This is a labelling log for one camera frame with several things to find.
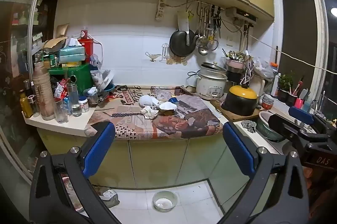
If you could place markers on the grey woven bag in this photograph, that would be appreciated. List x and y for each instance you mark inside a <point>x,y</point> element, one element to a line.
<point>109,196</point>

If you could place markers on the white plastic bag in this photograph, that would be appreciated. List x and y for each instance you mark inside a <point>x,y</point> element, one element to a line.
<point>147,100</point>

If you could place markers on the crumpled white tissue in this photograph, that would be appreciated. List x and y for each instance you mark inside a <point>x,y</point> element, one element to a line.
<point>150,113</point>

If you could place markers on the steel water bottle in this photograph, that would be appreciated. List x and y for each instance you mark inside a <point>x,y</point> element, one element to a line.
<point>72,93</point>

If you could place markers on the metal ladle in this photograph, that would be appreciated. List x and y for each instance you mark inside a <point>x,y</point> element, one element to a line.
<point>202,50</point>

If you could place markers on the brown paper bag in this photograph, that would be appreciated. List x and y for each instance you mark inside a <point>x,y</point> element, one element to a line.
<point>56,42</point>

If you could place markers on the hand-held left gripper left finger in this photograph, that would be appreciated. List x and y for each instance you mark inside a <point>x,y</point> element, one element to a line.
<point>101,150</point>

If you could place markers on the printed counter cover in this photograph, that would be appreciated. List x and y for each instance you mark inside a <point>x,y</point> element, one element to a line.
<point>184,121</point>

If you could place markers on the teal tissue pack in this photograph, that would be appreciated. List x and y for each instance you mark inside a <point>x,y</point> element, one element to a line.
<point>71,54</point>

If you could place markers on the black toothbrush cup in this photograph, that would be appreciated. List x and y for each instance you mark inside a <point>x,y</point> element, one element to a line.
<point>291,100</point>

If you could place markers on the white power strip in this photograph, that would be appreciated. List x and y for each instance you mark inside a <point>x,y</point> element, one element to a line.
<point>160,12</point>

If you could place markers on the mesh strainer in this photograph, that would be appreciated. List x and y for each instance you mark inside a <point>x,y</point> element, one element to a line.
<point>212,44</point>

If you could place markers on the grey scouring pad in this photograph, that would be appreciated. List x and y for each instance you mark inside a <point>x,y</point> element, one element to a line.
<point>248,125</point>

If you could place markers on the black pot with yellow lid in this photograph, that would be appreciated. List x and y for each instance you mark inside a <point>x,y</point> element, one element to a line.
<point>239,103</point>

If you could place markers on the red snack packet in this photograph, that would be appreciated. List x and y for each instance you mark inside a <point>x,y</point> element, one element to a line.
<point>60,88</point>

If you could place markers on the white rice cooker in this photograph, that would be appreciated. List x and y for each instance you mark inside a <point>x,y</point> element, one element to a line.
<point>210,85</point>

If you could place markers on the brown ribbed bottle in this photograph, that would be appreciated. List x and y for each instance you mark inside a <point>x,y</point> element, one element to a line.
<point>43,92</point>

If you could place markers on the wooden cutting board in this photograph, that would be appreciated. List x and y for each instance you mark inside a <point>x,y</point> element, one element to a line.
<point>233,118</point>

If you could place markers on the metal faucet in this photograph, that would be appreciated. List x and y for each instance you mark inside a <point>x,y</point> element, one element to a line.
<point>313,104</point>

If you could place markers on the black scissors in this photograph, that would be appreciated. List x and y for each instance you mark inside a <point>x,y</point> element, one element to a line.
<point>217,18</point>

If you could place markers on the pink cup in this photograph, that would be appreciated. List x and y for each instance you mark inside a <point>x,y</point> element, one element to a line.
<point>298,103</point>

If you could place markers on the steel cleaver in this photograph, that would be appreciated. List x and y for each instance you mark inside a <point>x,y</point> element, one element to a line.
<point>183,20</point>

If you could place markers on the clear plastic bag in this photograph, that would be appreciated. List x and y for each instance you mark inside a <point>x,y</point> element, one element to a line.
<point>263,68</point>

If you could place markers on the potted green plant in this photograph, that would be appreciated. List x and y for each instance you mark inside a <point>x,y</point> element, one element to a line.
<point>284,82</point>

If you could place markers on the pink utensil holder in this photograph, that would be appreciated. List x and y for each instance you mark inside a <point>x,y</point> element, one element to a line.
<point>234,63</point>

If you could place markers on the clear glass jar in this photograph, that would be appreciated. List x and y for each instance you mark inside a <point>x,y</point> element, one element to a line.
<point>61,112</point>

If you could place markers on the black wok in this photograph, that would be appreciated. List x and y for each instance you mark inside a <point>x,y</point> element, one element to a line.
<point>179,43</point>

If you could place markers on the window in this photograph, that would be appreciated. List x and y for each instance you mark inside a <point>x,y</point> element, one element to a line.
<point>295,16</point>

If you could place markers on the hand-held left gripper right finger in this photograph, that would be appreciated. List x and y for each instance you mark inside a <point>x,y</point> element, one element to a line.
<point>238,150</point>

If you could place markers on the metal skimmer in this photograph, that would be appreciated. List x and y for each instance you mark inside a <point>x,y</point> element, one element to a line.
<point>201,41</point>

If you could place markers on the clear plastic wrapper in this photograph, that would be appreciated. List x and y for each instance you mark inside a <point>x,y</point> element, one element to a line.
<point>163,94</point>

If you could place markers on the white floor bowl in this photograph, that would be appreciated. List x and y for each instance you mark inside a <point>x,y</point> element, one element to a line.
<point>165,200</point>

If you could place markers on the white wall-mounted appliance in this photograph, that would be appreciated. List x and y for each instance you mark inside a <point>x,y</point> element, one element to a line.
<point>241,13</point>

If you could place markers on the green basin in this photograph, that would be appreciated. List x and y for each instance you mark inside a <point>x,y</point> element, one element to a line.
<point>266,129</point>

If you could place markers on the red box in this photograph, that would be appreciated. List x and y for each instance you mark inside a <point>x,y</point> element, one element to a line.
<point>88,49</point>

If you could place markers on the yellow bottle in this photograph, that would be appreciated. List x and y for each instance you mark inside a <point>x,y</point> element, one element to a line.
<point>25,105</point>

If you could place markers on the blue bowl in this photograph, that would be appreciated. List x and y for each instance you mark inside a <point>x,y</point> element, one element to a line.
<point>108,87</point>

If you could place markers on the green box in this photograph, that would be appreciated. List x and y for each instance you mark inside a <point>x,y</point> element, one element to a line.
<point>79,76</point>

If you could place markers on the white jug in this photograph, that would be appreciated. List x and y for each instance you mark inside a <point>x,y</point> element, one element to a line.
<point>256,84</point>

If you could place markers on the dark glass cabinet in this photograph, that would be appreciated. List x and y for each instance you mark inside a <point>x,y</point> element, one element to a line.
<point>15,29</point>

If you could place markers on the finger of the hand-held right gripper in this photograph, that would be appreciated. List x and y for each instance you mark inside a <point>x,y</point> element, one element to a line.
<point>300,114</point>
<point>284,126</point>

